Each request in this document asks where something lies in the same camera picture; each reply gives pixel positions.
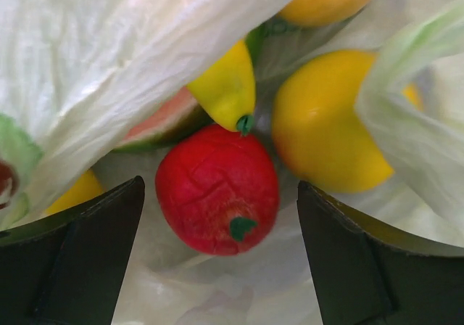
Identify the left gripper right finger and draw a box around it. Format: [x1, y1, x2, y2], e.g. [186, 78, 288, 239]
[297, 181, 463, 325]

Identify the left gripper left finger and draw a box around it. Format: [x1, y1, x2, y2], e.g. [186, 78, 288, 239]
[1, 176, 145, 325]

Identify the yellow toy fruit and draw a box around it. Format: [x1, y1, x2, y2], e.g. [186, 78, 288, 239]
[271, 49, 423, 194]

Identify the red toy fruit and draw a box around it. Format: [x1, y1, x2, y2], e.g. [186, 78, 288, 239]
[154, 125, 280, 256]

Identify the green plastic bag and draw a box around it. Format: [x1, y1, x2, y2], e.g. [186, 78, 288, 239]
[1, 0, 463, 324]

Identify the green toy fruit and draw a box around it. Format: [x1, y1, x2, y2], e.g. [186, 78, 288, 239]
[43, 169, 104, 217]

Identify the watermelon slice toy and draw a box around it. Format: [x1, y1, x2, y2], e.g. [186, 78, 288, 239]
[113, 87, 212, 152]

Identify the yellow toy banana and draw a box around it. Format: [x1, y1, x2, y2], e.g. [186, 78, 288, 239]
[187, 39, 256, 135]

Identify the yellow toy lemon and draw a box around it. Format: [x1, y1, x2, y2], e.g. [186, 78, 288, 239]
[278, 0, 371, 27]

